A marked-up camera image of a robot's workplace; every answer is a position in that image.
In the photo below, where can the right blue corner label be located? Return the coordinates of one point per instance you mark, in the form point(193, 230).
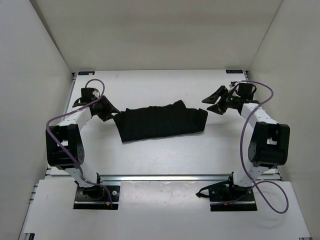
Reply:
point(234, 71)

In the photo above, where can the left blue corner label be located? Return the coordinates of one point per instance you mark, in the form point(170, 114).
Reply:
point(86, 73)

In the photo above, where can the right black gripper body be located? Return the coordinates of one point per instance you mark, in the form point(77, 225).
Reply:
point(228, 102)

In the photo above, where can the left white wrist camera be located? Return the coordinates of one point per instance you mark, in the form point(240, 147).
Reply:
point(96, 93)

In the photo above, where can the blue corner label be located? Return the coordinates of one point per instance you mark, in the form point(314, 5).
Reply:
point(86, 73)
point(234, 71)

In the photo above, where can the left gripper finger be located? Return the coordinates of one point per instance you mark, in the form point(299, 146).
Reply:
point(107, 106)
point(105, 116)

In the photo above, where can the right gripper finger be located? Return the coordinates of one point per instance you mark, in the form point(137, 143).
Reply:
point(216, 95)
point(215, 109)

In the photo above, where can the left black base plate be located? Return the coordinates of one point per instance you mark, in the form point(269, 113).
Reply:
point(96, 198)

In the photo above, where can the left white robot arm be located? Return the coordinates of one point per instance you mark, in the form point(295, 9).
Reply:
point(64, 145)

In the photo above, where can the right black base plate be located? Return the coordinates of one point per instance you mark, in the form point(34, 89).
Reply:
point(224, 197)

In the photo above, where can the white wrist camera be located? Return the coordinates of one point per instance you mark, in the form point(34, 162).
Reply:
point(233, 84)
point(96, 93)

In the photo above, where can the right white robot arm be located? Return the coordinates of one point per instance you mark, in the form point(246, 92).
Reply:
point(269, 144)

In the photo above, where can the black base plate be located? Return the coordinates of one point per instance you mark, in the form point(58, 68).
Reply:
point(96, 198)
point(224, 197)

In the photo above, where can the black pleated skirt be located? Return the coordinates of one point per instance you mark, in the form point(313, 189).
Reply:
point(160, 122)

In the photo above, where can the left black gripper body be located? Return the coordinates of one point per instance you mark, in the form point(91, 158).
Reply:
point(102, 108)

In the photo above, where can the silver aluminium front rail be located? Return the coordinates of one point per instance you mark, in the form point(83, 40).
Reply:
point(165, 178)

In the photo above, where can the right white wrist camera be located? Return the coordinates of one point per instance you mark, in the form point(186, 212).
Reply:
point(233, 84)

